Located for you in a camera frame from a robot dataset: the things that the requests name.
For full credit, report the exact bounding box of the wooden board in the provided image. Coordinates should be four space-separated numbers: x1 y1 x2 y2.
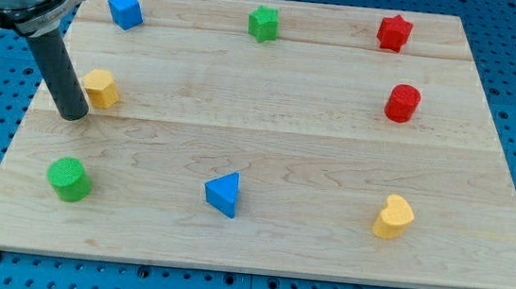
0 0 516 289

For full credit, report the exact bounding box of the blue triangle block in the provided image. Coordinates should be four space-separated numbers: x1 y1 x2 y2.
204 173 240 219

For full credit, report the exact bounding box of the green star block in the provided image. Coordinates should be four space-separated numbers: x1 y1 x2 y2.
248 6 280 43

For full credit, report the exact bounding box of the red cylinder block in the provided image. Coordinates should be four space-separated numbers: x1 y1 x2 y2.
384 84 421 124

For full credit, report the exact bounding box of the yellow heart block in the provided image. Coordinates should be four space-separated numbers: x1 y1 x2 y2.
372 194 415 240

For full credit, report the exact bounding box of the yellow hexagon block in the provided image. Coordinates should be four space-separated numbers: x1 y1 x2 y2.
82 69 119 109

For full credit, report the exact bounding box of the red star block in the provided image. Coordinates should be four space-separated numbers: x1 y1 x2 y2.
376 14 414 53

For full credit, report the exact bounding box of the blue cube block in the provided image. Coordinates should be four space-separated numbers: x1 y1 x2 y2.
108 0 143 30

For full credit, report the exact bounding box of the green cylinder block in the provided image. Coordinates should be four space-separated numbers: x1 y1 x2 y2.
46 157 92 202

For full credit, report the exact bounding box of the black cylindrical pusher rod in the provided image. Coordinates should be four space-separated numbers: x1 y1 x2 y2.
26 28 89 121

